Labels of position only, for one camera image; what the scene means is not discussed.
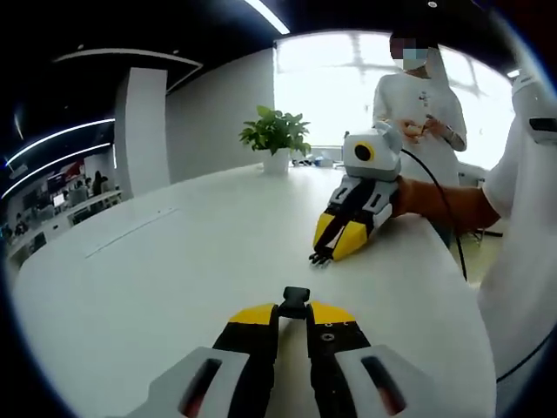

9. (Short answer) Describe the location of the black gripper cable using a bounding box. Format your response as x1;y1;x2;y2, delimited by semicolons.
399;147;470;282
495;334;557;385

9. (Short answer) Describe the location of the white office desk row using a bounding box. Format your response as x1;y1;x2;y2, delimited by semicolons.
8;186;124;265

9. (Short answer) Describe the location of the long ceiling light strip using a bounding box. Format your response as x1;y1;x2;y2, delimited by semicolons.
243;0;292;35

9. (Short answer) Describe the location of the green potted plant white pot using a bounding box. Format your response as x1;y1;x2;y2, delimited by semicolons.
238;104;312;175

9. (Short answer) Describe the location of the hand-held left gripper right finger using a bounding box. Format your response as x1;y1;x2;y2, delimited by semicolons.
305;300;446;418

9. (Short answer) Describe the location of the white worn chest device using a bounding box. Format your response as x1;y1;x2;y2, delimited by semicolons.
511;69;557;145

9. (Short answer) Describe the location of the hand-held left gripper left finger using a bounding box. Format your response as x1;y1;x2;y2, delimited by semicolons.
124;303;280;418

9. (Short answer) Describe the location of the black plastic buckle pronged part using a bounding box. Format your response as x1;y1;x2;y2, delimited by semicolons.
307;249;337;268

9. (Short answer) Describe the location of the black plastic buckle socket part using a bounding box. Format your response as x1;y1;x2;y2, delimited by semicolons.
278;286;312;323

